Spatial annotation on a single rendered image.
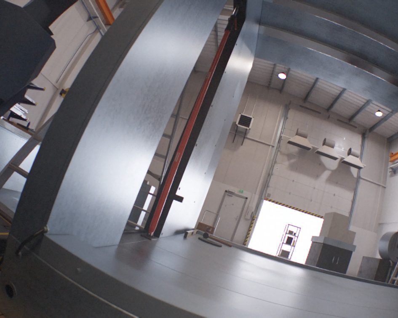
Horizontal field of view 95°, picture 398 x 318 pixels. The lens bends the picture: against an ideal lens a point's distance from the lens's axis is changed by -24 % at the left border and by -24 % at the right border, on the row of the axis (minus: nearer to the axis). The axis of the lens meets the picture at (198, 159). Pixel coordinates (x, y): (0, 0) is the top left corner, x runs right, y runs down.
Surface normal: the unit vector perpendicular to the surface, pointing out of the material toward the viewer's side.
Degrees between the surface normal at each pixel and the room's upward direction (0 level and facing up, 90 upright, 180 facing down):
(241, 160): 90
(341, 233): 90
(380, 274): 90
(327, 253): 90
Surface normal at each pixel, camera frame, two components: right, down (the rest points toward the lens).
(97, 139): 0.93, 0.31
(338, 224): -0.09, -0.27
